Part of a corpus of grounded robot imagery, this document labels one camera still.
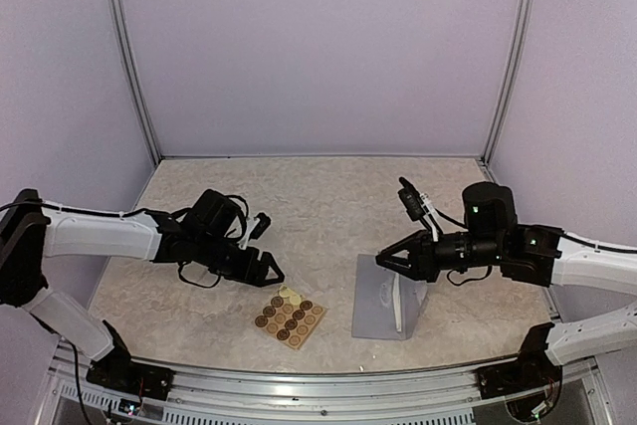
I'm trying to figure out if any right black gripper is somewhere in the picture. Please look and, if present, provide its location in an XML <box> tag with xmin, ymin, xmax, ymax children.
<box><xmin>376</xmin><ymin>228</ymin><xmax>505</xmax><ymax>283</ymax></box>

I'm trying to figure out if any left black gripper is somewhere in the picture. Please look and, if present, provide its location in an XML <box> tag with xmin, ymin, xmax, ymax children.
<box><xmin>195</xmin><ymin>232</ymin><xmax>285</xmax><ymax>288</ymax></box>

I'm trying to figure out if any beige letter sheet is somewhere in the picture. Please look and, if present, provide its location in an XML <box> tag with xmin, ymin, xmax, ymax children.
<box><xmin>392</xmin><ymin>274</ymin><xmax>403</xmax><ymax>333</ymax></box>

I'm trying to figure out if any brown sticker sheet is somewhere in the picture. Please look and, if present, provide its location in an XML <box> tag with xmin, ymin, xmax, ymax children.
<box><xmin>253</xmin><ymin>285</ymin><xmax>327</xmax><ymax>350</ymax></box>

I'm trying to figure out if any grey envelope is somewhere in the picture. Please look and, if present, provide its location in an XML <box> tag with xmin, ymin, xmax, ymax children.
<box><xmin>351</xmin><ymin>255</ymin><xmax>428</xmax><ymax>341</ymax></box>

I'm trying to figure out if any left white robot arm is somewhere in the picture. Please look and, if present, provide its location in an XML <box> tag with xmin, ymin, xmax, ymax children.
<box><xmin>1</xmin><ymin>189</ymin><xmax>285</xmax><ymax>390</ymax></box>

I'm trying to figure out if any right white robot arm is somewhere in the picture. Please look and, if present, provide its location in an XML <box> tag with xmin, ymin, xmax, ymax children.
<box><xmin>375</xmin><ymin>178</ymin><xmax>636</xmax><ymax>389</ymax></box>

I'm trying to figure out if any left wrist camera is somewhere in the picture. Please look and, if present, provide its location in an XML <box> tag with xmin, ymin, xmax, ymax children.
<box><xmin>238</xmin><ymin>212</ymin><xmax>272</xmax><ymax>250</ymax></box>

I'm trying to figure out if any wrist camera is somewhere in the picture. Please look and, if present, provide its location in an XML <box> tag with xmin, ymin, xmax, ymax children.
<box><xmin>238</xmin><ymin>212</ymin><xmax>272</xmax><ymax>250</ymax></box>
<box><xmin>398</xmin><ymin>176</ymin><xmax>442</xmax><ymax>242</ymax></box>

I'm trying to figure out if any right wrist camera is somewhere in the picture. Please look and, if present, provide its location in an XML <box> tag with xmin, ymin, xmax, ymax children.
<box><xmin>398</xmin><ymin>176</ymin><xmax>442</xmax><ymax>242</ymax></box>

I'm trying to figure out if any front aluminium rail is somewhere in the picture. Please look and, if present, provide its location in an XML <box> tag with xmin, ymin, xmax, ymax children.
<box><xmin>47</xmin><ymin>339</ymin><xmax>611</xmax><ymax>425</ymax></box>

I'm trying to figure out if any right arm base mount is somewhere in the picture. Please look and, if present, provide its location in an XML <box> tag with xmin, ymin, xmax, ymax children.
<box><xmin>476</xmin><ymin>352</ymin><xmax>563</xmax><ymax>399</ymax></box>

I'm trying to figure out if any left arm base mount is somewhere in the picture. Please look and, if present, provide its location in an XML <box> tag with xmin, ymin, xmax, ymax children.
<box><xmin>87</xmin><ymin>351</ymin><xmax>174</xmax><ymax>401</ymax></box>

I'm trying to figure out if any left aluminium frame post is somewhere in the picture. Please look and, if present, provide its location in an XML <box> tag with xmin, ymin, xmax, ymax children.
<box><xmin>107</xmin><ymin>0</ymin><xmax>163</xmax><ymax>167</ymax></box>

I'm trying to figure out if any aluminium frame post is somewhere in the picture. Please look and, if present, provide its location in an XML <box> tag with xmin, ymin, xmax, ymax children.
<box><xmin>480</xmin><ymin>0</ymin><xmax>533</xmax><ymax>170</ymax></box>
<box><xmin>107</xmin><ymin>0</ymin><xmax>163</xmax><ymax>167</ymax></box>

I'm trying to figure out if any right aluminium frame post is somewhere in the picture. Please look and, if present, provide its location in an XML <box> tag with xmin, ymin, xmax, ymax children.
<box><xmin>480</xmin><ymin>0</ymin><xmax>533</xmax><ymax>170</ymax></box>

